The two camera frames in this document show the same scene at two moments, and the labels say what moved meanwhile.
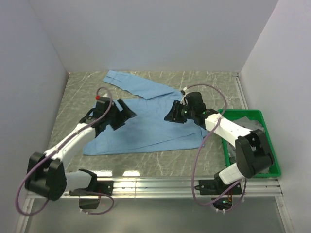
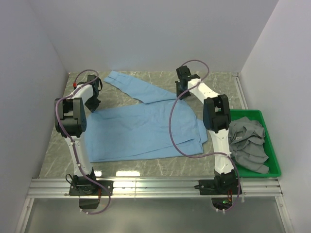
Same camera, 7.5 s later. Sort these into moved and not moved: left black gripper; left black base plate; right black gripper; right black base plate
Moved: left black gripper; right black gripper
Not moved: left black base plate; right black base plate
